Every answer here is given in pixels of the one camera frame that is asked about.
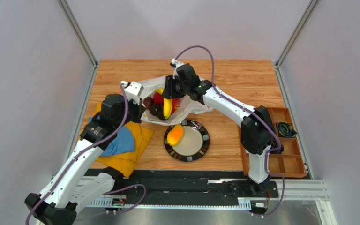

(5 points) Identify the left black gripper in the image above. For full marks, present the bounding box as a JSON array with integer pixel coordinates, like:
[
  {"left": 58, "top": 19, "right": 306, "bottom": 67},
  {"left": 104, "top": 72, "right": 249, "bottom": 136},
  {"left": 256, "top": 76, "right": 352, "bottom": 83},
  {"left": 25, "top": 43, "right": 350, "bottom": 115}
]
[{"left": 114, "top": 96, "right": 146, "bottom": 130}]

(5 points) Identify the yellow banana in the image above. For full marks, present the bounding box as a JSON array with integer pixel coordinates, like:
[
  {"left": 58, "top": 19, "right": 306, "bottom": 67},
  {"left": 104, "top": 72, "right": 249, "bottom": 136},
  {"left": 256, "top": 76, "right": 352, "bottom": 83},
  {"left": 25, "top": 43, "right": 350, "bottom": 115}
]
[{"left": 156, "top": 88, "right": 172, "bottom": 119}]

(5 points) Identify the red apple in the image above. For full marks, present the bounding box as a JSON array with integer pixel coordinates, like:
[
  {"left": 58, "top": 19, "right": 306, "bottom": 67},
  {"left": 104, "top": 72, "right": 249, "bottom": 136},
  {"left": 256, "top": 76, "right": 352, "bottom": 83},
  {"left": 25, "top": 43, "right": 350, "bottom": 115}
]
[
  {"left": 171, "top": 98, "right": 181, "bottom": 114},
  {"left": 152, "top": 91, "right": 164, "bottom": 105}
]

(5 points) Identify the white plastic bag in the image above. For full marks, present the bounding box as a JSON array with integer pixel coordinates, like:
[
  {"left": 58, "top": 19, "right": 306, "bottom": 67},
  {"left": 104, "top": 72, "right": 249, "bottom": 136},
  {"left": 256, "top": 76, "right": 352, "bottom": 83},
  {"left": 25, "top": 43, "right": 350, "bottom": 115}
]
[{"left": 139, "top": 76, "right": 213, "bottom": 126}]

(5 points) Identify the yellow orange mango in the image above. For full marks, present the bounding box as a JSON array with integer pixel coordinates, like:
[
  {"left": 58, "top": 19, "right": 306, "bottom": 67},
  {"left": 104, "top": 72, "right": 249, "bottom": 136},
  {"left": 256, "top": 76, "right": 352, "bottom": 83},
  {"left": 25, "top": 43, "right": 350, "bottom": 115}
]
[{"left": 166, "top": 124, "right": 184, "bottom": 146}]

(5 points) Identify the dark purple fruit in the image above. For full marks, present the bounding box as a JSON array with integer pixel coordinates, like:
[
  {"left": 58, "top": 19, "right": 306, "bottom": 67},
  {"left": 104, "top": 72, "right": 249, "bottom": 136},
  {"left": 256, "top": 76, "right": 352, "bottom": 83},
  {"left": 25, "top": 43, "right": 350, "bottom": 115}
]
[{"left": 143, "top": 97, "right": 154, "bottom": 109}]

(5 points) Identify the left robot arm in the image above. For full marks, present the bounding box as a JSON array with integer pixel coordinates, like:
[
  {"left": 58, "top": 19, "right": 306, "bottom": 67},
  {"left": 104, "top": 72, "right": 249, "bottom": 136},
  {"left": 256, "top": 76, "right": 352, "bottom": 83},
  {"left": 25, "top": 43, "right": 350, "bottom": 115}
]
[{"left": 24, "top": 92, "right": 145, "bottom": 225}]

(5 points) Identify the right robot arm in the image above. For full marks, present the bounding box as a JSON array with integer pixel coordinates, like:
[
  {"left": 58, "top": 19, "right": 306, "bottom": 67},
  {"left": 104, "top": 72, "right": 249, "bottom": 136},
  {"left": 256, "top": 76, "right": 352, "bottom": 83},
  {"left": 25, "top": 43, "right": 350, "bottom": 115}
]
[{"left": 163, "top": 60, "right": 282, "bottom": 185}]

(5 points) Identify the blue cloth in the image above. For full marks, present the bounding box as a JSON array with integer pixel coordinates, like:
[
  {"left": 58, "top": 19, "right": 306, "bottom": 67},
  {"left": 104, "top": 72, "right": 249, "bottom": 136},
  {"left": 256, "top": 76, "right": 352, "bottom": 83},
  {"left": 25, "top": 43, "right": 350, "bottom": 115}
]
[{"left": 100, "top": 126, "right": 135, "bottom": 157}]

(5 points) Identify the yellow cloth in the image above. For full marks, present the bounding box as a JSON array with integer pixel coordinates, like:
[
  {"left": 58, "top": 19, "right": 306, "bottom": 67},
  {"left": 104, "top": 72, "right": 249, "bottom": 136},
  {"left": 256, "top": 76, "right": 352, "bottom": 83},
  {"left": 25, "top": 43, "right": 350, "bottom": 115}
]
[{"left": 91, "top": 103, "right": 154, "bottom": 179}]

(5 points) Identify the black round plate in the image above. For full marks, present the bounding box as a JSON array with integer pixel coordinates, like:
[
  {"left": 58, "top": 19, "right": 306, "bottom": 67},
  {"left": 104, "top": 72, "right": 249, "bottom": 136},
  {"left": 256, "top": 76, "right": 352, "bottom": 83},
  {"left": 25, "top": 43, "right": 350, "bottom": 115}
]
[{"left": 164, "top": 119, "right": 210, "bottom": 162}]

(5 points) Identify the dark patterned sock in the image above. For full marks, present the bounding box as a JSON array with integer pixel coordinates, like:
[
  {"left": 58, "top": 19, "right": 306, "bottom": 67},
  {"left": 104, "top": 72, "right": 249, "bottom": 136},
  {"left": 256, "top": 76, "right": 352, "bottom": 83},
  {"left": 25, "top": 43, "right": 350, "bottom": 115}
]
[{"left": 276, "top": 121, "right": 298, "bottom": 138}]

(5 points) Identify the wooden compartment tray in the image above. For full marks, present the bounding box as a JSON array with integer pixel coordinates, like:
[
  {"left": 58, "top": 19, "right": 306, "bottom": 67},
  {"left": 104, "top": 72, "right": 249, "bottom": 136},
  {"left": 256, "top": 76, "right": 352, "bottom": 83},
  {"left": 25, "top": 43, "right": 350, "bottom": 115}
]
[{"left": 240, "top": 106, "right": 308, "bottom": 179}]

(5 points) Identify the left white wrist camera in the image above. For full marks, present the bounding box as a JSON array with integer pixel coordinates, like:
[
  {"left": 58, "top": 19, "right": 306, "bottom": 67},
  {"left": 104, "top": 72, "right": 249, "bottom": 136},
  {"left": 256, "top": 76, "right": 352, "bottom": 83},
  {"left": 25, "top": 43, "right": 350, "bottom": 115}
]
[{"left": 121, "top": 81, "right": 143, "bottom": 105}]

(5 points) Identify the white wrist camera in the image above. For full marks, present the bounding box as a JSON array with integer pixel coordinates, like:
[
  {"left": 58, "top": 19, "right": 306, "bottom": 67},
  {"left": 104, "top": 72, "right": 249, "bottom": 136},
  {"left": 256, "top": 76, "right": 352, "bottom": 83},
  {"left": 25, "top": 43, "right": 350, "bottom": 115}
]
[
  {"left": 170, "top": 58, "right": 184, "bottom": 78},
  {"left": 121, "top": 81, "right": 143, "bottom": 105}
]

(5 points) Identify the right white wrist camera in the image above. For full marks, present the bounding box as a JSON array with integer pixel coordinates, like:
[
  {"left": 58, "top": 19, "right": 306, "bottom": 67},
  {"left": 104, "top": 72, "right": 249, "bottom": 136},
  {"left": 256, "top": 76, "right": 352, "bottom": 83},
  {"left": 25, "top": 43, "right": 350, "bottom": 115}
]
[{"left": 170, "top": 58, "right": 184, "bottom": 78}]

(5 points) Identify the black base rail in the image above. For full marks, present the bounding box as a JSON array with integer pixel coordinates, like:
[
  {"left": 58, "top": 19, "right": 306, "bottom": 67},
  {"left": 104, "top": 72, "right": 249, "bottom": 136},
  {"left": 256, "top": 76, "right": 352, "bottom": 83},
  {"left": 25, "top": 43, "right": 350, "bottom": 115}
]
[{"left": 80, "top": 169, "right": 280, "bottom": 216}]

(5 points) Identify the left aluminium frame post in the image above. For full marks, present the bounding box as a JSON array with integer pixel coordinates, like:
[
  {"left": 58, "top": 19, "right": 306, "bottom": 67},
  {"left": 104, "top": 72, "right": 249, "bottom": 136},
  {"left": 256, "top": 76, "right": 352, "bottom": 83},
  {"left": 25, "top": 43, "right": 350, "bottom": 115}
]
[{"left": 57, "top": 0, "right": 98, "bottom": 68}]

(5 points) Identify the aluminium frame post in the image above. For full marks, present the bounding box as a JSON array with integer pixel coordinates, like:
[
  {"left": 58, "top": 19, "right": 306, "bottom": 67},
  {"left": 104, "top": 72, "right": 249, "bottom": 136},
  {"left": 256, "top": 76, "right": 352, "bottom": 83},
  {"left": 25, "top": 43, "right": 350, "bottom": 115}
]
[
  {"left": 57, "top": 0, "right": 98, "bottom": 68},
  {"left": 275, "top": 0, "right": 321, "bottom": 68}
]

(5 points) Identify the right aluminium frame post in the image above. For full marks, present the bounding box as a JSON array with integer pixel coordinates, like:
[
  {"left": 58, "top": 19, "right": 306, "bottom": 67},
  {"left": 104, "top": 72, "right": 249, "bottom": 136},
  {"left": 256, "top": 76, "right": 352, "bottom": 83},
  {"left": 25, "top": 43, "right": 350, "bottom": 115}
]
[{"left": 275, "top": 0, "right": 321, "bottom": 68}]

